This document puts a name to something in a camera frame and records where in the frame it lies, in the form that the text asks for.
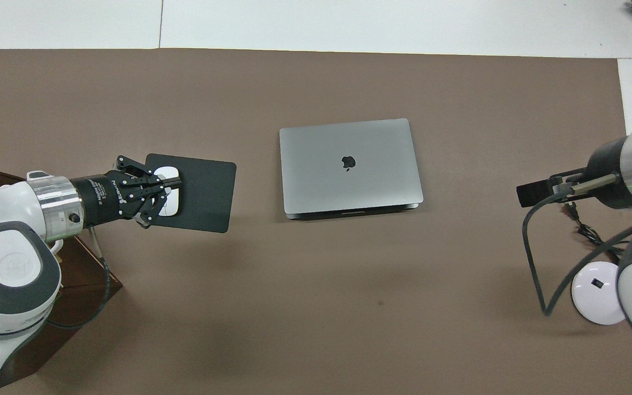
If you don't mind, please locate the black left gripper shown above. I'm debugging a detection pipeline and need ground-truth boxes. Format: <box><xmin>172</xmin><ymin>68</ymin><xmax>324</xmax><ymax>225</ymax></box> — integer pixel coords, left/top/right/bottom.
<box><xmin>70</xmin><ymin>155</ymin><xmax>181</xmax><ymax>229</ymax></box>

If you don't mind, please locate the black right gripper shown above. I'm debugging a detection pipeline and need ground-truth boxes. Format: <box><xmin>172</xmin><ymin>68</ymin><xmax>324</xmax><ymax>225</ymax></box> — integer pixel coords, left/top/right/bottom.
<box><xmin>516</xmin><ymin>137</ymin><xmax>632</xmax><ymax>210</ymax></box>

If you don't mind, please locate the silver grey laptop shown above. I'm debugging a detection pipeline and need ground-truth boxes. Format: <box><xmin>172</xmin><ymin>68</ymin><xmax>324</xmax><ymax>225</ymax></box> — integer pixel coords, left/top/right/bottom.
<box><xmin>279</xmin><ymin>118</ymin><xmax>424</xmax><ymax>221</ymax></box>

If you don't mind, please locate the white computer mouse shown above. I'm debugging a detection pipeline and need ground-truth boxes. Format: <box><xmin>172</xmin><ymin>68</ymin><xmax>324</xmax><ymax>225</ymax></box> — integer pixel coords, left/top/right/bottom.
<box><xmin>153</xmin><ymin>166</ymin><xmax>180</xmax><ymax>217</ymax></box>

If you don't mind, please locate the black mouse pad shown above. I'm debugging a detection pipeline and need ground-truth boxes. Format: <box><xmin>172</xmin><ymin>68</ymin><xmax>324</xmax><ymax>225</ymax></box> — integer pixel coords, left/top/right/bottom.
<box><xmin>139</xmin><ymin>153</ymin><xmax>237</xmax><ymax>234</ymax></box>

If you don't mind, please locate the dark brown wooden box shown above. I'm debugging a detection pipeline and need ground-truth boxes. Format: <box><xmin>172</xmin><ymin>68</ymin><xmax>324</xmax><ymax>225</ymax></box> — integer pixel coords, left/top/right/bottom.
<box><xmin>0</xmin><ymin>162</ymin><xmax>123</xmax><ymax>393</ymax></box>

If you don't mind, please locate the white desk lamp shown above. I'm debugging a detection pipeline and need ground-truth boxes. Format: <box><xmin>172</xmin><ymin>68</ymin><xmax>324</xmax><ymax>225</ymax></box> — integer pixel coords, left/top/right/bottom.
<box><xmin>571</xmin><ymin>261</ymin><xmax>629</xmax><ymax>325</ymax></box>

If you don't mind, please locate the brown table mat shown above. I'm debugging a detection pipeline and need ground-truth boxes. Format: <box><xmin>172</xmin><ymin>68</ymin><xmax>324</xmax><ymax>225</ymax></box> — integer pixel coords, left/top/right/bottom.
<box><xmin>0</xmin><ymin>48</ymin><xmax>632</xmax><ymax>395</ymax></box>

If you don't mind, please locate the dark right arm cable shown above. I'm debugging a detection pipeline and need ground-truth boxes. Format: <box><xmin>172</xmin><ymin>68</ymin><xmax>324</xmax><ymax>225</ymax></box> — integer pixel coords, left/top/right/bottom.
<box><xmin>522</xmin><ymin>174</ymin><xmax>632</xmax><ymax>318</ymax></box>

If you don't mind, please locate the black lamp power cable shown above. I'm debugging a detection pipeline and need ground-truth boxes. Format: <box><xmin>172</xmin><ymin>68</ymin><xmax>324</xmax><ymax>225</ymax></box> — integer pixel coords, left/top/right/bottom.
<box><xmin>562</xmin><ymin>200</ymin><xmax>627</xmax><ymax>264</ymax></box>

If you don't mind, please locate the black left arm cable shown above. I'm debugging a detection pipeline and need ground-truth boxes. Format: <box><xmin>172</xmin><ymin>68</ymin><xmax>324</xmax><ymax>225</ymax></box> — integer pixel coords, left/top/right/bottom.
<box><xmin>44</xmin><ymin>225</ymin><xmax>112</xmax><ymax>330</ymax></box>

